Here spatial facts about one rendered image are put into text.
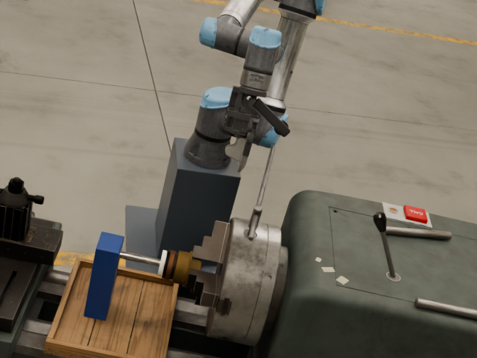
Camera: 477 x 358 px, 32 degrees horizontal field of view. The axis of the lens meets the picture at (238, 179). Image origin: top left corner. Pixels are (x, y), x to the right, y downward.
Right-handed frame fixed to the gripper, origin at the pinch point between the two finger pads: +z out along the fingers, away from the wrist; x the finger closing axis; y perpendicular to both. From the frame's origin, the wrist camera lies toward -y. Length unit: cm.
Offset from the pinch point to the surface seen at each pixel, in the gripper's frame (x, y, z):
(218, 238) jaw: 0.4, 1.7, 19.3
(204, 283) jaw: 11.6, 3.4, 28.5
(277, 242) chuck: 9.3, -12.0, 14.8
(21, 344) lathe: 10, 44, 54
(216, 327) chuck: 14.9, -1.9, 37.5
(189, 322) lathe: -10.1, 3.5, 47.3
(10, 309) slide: 14, 48, 45
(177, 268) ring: 5.9, 10.6, 27.8
